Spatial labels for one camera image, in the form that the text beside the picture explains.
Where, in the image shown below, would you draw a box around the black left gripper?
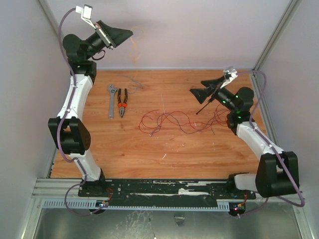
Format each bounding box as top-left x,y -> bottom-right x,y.
85,20 -> 133,60

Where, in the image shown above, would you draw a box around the yellow wire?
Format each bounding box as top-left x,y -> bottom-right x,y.
130,26 -> 144,62

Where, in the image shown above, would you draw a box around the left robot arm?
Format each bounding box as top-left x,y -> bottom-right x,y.
48,20 -> 133,197

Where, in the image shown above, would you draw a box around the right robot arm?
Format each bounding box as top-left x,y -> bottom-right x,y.
190,76 -> 299,198

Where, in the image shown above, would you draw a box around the black zip tie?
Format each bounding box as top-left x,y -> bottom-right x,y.
196,99 -> 212,115

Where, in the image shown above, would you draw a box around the silver adjustable wrench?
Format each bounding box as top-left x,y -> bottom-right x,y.
108,84 -> 118,120

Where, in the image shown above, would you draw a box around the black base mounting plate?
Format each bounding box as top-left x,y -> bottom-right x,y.
78,179 -> 256,206

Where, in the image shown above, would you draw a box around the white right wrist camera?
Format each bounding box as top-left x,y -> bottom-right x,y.
220,66 -> 238,89

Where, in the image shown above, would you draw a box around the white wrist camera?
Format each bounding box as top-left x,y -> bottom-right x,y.
75,4 -> 96,29
220,66 -> 238,89

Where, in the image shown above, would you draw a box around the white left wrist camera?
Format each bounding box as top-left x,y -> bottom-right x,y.
75,4 -> 96,29

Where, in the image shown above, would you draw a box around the orange handled pliers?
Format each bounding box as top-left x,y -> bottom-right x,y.
117,88 -> 128,118

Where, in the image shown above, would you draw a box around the grey slotted cable duct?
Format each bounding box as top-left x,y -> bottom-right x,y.
42,199 -> 230,212

